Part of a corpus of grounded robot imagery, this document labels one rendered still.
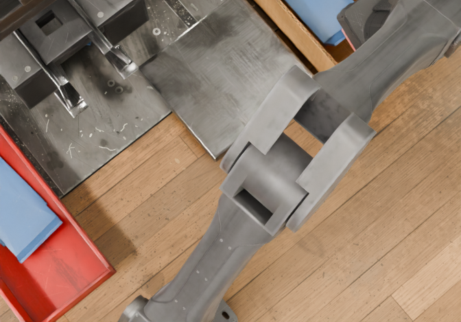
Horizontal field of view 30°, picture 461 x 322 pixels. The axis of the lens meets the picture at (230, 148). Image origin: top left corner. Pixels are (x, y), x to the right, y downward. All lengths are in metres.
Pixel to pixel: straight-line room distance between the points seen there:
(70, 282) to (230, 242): 0.34
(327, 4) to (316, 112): 0.42
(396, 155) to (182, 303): 0.39
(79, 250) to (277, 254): 0.25
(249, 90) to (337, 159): 0.40
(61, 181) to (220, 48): 0.27
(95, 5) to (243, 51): 0.20
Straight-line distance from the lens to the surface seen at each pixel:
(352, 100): 0.74
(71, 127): 1.14
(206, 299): 0.86
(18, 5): 0.94
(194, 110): 1.11
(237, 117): 1.10
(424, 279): 1.10
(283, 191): 0.75
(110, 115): 1.14
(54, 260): 1.10
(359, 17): 1.04
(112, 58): 1.07
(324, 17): 1.15
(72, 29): 1.09
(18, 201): 1.12
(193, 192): 1.10
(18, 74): 1.08
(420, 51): 0.82
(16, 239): 1.11
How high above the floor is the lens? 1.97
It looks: 75 degrees down
